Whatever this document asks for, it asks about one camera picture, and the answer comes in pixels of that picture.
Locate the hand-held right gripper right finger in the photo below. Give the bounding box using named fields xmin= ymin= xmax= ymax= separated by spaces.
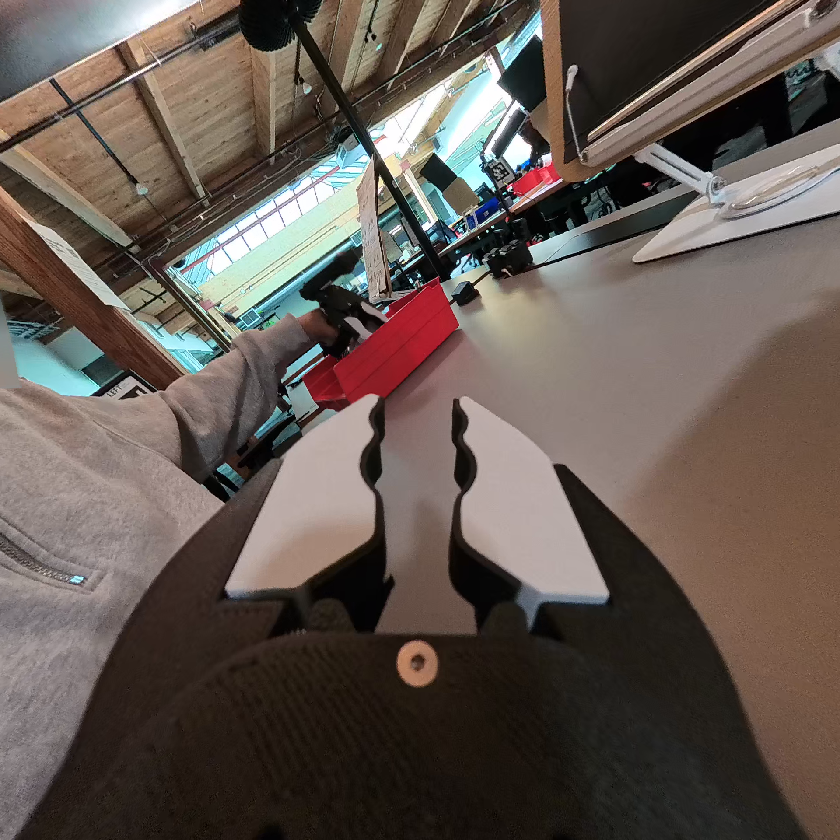
xmin=449 ymin=395 xmax=611 ymax=608

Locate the framed marker poster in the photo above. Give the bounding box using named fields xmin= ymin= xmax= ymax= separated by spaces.
xmin=92 ymin=371 xmax=158 ymax=398

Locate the grey desk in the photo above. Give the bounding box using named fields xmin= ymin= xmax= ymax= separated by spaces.
xmin=282 ymin=118 xmax=840 ymax=840

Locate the person's left forearm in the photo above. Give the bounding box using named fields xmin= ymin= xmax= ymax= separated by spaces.
xmin=154 ymin=314 xmax=315 ymax=483

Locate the black desk socket block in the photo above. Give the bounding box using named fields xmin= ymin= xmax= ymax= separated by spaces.
xmin=484 ymin=239 xmax=534 ymax=279

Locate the red plastic bin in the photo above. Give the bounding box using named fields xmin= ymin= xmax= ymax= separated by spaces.
xmin=303 ymin=277 xmax=460 ymax=411

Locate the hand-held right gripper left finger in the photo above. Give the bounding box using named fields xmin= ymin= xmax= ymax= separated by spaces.
xmin=224 ymin=394 xmax=388 ymax=601

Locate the person's left hand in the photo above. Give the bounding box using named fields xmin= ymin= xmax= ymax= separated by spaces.
xmin=295 ymin=308 xmax=339 ymax=345

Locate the standing sign board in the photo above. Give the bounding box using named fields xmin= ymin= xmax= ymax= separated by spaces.
xmin=356 ymin=157 xmax=392 ymax=301

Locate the curved plywood board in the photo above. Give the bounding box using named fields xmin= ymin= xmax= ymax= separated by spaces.
xmin=539 ymin=0 xmax=614 ymax=185

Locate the tall black pole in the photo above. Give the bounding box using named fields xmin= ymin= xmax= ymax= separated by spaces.
xmin=289 ymin=13 xmax=454 ymax=282

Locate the black desk flap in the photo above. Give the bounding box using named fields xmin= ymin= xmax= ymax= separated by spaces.
xmin=545 ymin=190 xmax=700 ymax=265

